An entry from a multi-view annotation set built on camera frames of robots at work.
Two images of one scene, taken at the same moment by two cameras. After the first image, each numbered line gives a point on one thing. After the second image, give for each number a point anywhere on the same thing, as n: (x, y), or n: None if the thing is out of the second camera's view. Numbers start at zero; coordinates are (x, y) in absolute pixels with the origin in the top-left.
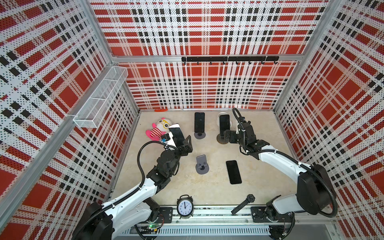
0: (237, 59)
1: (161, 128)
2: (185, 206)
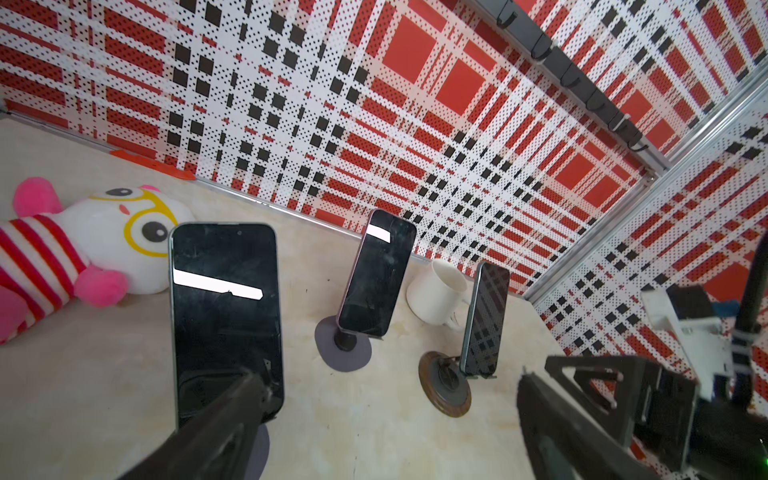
0: (565, 68)
1: (96, 248)
2: None
